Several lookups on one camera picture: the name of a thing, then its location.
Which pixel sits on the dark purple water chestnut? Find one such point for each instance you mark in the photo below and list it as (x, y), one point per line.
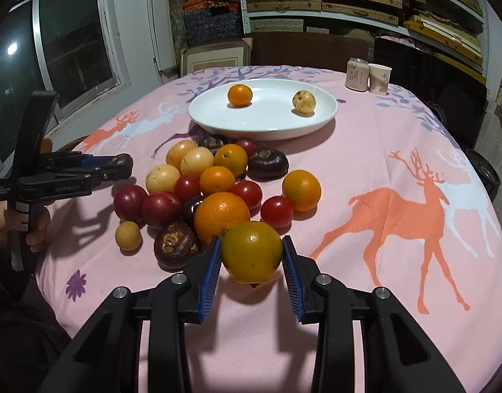
(267, 164)

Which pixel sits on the large orange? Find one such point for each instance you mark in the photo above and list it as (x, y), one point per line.
(218, 213)

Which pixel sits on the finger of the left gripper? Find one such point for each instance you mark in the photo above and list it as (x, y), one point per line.
(68, 181)
(74, 160)

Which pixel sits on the left hand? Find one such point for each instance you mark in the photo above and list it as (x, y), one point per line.
(10, 221)

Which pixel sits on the dark wooden chair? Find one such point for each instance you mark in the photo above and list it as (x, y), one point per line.
(305, 49)

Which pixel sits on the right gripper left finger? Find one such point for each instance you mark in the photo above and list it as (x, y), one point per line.
(104, 354)

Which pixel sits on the patterned dark chestnut fruit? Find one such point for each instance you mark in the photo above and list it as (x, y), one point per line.
(175, 246)

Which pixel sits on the framed picture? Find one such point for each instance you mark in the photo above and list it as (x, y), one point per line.
(224, 54)

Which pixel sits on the small orange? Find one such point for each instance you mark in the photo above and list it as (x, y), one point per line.
(232, 157)

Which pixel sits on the metal storage shelf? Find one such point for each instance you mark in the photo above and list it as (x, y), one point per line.
(451, 30)

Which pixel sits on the window at left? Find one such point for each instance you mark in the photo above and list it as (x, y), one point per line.
(69, 46)

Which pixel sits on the pink deer tablecloth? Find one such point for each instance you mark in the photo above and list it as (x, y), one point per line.
(374, 225)

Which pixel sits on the small brown longan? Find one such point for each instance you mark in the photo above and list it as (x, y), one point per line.
(128, 236)

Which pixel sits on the white oval plate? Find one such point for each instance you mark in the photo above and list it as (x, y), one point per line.
(270, 115)

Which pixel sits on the pale yellow fruit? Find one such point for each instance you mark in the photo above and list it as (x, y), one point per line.
(162, 178)

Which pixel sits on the speckled yellow passion fruit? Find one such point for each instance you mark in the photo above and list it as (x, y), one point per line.
(304, 102)

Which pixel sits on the pink paper cup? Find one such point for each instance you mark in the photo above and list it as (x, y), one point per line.
(379, 78)

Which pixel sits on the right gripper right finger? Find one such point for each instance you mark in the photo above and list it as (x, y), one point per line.
(398, 356)

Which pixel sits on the yellow-orange round fruit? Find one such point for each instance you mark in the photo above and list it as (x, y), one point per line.
(178, 151)

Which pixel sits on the yellow round fruit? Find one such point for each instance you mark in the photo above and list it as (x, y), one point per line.
(196, 161)

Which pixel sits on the dark red plum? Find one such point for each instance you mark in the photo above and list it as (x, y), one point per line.
(128, 204)

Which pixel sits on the pink drink can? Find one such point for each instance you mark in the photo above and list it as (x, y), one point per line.
(357, 74)

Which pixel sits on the red cherry tomato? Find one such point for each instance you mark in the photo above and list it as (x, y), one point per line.
(277, 212)

